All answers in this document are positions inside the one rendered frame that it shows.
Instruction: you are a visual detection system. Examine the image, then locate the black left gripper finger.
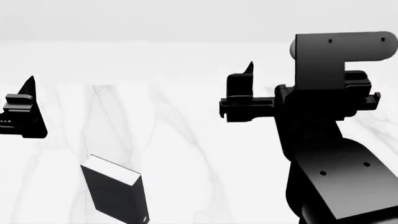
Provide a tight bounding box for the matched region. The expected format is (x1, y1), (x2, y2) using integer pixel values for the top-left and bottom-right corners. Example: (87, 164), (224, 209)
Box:
(1, 75), (49, 139)

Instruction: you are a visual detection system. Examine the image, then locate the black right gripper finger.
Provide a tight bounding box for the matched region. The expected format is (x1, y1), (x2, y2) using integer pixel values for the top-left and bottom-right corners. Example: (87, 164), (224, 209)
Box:
(226, 60), (254, 98)
(344, 70), (373, 95)

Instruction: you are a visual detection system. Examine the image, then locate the black hardcover book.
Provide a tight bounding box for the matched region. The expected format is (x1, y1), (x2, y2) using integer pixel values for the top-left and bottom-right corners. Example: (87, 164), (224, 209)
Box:
(80, 153), (150, 224)

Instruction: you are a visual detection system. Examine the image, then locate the black right gripper camera mount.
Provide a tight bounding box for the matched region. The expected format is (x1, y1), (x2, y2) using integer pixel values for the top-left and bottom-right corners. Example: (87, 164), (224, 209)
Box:
(289, 30), (398, 90)

